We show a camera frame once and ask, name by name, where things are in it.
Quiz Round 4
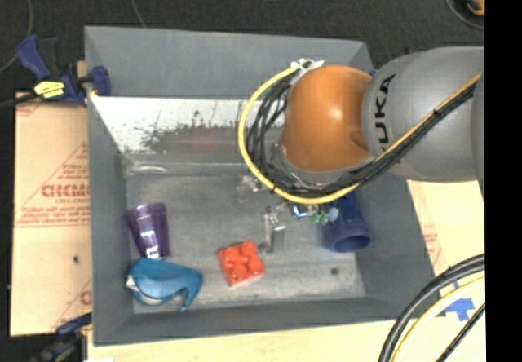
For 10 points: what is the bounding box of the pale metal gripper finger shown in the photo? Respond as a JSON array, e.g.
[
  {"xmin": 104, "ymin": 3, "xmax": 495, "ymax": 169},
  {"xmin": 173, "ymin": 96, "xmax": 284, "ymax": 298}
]
[
  {"xmin": 271, "ymin": 216, "xmax": 288, "ymax": 253},
  {"xmin": 259, "ymin": 206, "xmax": 275, "ymax": 254}
]

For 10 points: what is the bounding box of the orange-red toy brick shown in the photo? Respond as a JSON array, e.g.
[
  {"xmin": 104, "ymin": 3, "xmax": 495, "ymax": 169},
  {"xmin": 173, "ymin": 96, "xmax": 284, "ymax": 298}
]
[{"xmin": 217, "ymin": 240, "xmax": 266, "ymax": 288}]

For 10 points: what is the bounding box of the clear glass thing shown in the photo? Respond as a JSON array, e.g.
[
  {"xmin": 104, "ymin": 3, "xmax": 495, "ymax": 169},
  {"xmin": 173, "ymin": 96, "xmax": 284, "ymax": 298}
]
[{"xmin": 235, "ymin": 174, "xmax": 263, "ymax": 203}]

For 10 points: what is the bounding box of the dark blue plastic cup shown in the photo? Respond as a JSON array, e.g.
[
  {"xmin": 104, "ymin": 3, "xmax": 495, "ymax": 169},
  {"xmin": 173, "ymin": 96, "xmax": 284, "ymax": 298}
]
[{"xmin": 321, "ymin": 191, "xmax": 373, "ymax": 254}]

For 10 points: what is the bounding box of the blue spray bottle head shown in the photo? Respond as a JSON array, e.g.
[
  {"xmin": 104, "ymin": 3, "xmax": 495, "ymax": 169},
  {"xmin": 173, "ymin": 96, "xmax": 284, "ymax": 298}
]
[{"xmin": 123, "ymin": 257, "xmax": 205, "ymax": 313}]

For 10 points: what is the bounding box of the purple plastic cup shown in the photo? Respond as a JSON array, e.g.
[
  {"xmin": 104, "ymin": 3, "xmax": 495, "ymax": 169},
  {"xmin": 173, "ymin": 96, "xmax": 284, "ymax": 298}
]
[{"xmin": 123, "ymin": 201, "xmax": 172, "ymax": 261}]

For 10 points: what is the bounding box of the grey metal bin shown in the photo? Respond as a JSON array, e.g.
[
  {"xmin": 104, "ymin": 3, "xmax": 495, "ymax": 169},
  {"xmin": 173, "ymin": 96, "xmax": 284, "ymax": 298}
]
[{"xmin": 83, "ymin": 25, "xmax": 440, "ymax": 346}]

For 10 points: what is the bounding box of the brown cardboard board red print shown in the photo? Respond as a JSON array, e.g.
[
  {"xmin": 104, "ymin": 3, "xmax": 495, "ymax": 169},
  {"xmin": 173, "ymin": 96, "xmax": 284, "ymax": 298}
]
[{"xmin": 8, "ymin": 91, "xmax": 448, "ymax": 338}]

